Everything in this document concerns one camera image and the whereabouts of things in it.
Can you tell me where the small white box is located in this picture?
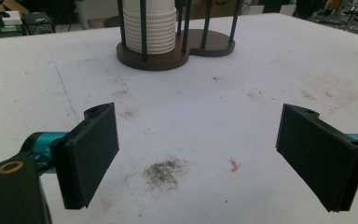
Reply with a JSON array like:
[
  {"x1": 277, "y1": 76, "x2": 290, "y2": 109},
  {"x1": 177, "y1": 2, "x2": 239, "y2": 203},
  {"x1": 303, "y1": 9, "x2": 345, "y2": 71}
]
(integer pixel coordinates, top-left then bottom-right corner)
[{"x1": 1, "y1": 10, "x2": 23, "y2": 26}]

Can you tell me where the dark brown cup holder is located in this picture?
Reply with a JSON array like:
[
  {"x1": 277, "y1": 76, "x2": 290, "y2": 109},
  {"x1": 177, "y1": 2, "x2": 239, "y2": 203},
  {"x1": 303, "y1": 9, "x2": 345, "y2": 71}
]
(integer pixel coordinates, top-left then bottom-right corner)
[{"x1": 116, "y1": 0, "x2": 242, "y2": 72}]

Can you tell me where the cardboard box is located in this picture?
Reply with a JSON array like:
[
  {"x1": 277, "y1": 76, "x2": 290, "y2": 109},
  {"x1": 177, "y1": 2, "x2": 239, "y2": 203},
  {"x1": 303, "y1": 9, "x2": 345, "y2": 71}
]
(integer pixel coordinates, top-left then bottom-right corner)
[{"x1": 0, "y1": 0, "x2": 29, "y2": 21}]

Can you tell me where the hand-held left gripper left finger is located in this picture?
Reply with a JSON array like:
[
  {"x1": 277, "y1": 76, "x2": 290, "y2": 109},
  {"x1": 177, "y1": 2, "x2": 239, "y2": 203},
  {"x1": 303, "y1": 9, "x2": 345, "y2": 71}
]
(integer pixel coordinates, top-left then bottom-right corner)
[{"x1": 21, "y1": 102, "x2": 120, "y2": 210}]

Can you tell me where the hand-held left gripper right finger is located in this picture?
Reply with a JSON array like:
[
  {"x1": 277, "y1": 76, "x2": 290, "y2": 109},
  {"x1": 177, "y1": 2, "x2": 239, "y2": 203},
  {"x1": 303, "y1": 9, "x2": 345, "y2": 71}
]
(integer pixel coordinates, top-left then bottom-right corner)
[{"x1": 275, "y1": 104, "x2": 358, "y2": 213}]

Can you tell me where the stack of white paper cups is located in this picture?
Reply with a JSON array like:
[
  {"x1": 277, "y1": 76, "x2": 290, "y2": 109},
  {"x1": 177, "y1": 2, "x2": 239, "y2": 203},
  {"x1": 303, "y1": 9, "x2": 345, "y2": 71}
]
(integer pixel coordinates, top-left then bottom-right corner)
[{"x1": 122, "y1": 0, "x2": 178, "y2": 55}]

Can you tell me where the black equipment case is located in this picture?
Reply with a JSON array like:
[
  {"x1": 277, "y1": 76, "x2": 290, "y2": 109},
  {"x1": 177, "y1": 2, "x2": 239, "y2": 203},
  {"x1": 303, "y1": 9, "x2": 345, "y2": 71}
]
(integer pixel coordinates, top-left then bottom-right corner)
[{"x1": 21, "y1": 11, "x2": 57, "y2": 34}]

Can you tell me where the metal stool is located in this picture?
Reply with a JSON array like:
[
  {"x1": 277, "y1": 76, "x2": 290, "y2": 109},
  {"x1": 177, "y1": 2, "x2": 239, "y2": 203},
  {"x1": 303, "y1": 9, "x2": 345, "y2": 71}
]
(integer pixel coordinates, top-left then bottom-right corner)
[{"x1": 315, "y1": 2, "x2": 358, "y2": 35}]

